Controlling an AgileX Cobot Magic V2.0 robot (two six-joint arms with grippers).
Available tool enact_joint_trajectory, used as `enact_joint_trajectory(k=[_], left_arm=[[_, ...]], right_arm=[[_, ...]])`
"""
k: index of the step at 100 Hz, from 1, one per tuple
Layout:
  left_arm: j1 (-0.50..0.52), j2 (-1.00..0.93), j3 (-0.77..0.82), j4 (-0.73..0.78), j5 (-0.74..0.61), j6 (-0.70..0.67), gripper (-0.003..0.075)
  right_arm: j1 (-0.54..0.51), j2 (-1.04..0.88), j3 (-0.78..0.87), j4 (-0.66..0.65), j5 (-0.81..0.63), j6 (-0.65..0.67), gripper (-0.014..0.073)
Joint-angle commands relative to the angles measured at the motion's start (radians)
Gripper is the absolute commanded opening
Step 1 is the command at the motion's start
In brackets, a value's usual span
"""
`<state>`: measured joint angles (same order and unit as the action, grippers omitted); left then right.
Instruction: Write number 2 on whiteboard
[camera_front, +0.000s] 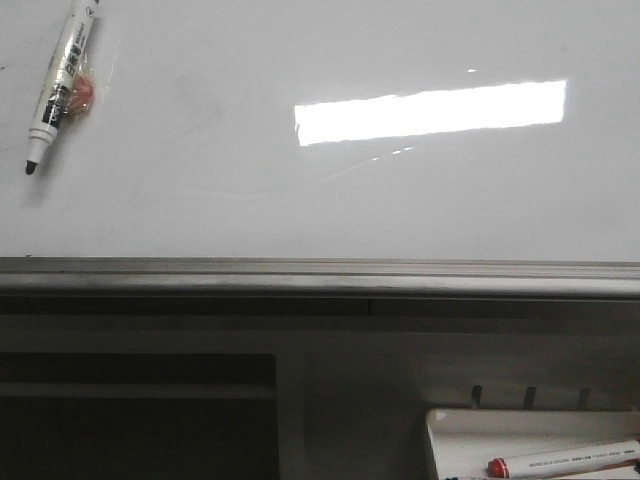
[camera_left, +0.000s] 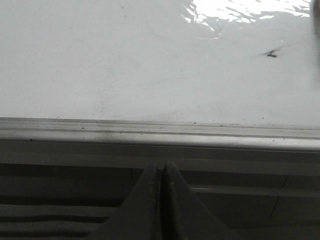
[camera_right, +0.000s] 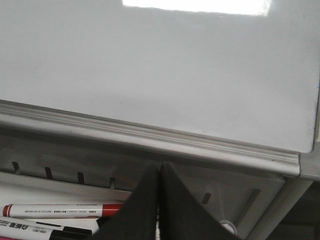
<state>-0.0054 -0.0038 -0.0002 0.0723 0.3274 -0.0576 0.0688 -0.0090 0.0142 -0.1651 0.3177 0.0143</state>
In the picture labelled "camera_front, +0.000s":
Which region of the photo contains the white black whiteboard marker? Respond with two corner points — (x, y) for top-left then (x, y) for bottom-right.
(25, 0), (101, 175)

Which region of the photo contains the grey aluminium whiteboard frame rail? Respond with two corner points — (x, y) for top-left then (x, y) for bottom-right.
(1, 257), (639, 315)

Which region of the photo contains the white marker tray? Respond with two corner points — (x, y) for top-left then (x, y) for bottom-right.
(425, 409), (639, 479)

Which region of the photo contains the red capped white marker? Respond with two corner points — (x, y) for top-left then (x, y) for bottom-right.
(487, 439), (639, 479)

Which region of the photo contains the white whiteboard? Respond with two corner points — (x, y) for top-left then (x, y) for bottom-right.
(1, 1), (639, 262)

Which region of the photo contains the dark metal tray hook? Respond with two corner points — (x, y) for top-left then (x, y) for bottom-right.
(470, 385), (483, 409)
(522, 386), (537, 410)

